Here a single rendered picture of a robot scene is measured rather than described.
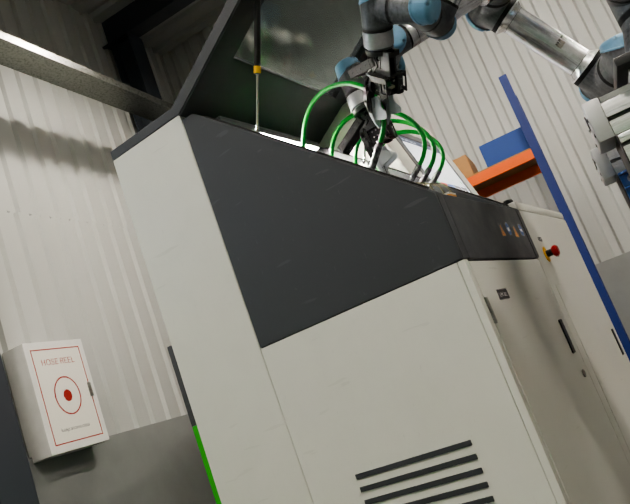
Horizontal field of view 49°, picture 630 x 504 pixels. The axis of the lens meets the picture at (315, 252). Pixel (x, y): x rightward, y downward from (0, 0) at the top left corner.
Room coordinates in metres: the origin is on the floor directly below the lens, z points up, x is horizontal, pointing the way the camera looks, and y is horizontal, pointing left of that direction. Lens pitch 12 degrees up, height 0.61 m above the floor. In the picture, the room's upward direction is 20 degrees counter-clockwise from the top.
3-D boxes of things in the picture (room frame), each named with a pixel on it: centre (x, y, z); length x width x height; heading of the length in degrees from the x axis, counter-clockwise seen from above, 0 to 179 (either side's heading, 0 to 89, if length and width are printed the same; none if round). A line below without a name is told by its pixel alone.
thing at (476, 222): (1.79, -0.44, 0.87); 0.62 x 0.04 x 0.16; 151
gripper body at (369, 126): (1.88, -0.28, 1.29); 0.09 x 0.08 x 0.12; 61
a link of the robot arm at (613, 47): (1.84, -1.00, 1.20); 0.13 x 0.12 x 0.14; 7
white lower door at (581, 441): (1.78, -0.46, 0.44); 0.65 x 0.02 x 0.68; 151
